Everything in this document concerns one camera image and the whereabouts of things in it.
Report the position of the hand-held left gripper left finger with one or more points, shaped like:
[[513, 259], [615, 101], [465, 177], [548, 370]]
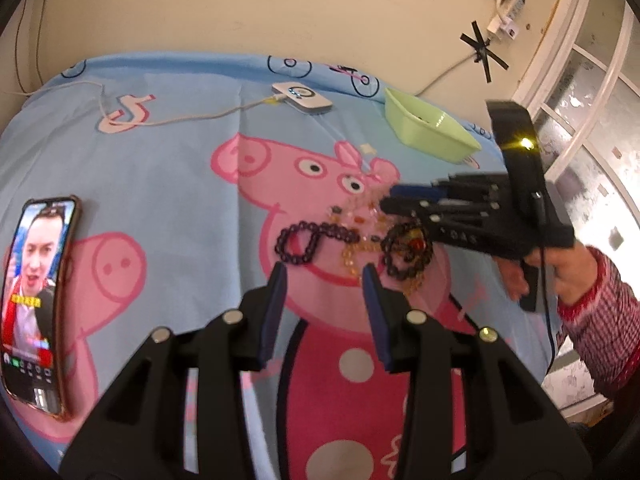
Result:
[[274, 310]]

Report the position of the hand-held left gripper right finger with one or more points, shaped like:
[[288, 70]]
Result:
[[375, 310]]

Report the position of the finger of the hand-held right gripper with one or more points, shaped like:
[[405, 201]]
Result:
[[415, 191], [400, 206]]

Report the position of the green plastic basin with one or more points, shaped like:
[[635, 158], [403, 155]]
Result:
[[430, 122]]

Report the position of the person's right forearm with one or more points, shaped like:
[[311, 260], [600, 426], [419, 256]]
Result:
[[605, 320]]

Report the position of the person's right hand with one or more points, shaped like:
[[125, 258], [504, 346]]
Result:
[[565, 270]]

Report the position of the white power bank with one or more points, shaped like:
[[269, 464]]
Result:
[[302, 96]]

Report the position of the cartoon pig printed bedsheet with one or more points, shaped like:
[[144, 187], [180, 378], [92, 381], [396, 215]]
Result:
[[175, 185]]

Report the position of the smartphone with brown case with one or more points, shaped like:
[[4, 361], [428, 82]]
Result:
[[35, 305]]

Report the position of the white window frame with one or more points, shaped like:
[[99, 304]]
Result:
[[590, 85]]

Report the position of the white wall plug adapter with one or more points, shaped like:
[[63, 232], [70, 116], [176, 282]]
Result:
[[512, 10]]

